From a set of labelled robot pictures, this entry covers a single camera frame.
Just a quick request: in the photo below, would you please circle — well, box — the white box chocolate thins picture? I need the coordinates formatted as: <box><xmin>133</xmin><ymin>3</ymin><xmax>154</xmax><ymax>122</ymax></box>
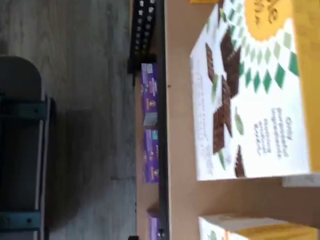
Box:
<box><xmin>189</xmin><ymin>0</ymin><xmax>313</xmax><ymax>182</ymax></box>

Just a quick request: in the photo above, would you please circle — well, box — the black metal shelf rack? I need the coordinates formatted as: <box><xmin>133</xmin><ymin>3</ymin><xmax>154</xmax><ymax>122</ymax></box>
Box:
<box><xmin>126</xmin><ymin>0</ymin><xmax>171</xmax><ymax>240</ymax></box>

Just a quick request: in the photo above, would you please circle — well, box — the wooden shelf board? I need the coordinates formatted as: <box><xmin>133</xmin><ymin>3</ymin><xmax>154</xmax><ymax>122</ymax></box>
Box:
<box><xmin>161</xmin><ymin>0</ymin><xmax>320</xmax><ymax>240</ymax></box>
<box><xmin>134</xmin><ymin>71</ymin><xmax>164</xmax><ymax>240</ymax></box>

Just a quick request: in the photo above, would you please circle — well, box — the purple Annie's snack box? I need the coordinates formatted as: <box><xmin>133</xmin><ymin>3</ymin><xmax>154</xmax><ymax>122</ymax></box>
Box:
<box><xmin>143</xmin><ymin>128</ymin><xmax>160</xmax><ymax>185</ymax></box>
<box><xmin>140</xmin><ymin>62</ymin><xmax>160</xmax><ymax>127</ymax></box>

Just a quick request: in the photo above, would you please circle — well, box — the orange Revival cracker box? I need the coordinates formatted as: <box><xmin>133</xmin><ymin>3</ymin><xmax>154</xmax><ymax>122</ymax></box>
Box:
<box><xmin>188</xmin><ymin>0</ymin><xmax>224</xmax><ymax>5</ymax></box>

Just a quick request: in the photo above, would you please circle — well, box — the black perforated shelf bracket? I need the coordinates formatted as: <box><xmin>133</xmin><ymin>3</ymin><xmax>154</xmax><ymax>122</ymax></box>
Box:
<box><xmin>126</xmin><ymin>0</ymin><xmax>151</xmax><ymax>74</ymax></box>

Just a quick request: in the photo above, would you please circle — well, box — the purple Annie's box orange label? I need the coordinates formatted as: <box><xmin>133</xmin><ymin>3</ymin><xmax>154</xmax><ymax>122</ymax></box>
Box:
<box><xmin>146</xmin><ymin>206</ymin><xmax>161</xmax><ymax>240</ymax></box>

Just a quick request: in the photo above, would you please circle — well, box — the white box yellow sun label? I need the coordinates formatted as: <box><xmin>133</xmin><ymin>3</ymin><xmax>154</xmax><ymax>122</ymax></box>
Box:
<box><xmin>198</xmin><ymin>215</ymin><xmax>320</xmax><ymax>240</ymax></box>

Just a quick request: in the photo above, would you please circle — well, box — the gray base with teal brackets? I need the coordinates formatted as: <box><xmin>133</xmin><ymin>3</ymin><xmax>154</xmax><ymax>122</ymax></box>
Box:
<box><xmin>0</xmin><ymin>55</ymin><xmax>57</xmax><ymax>240</ymax></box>

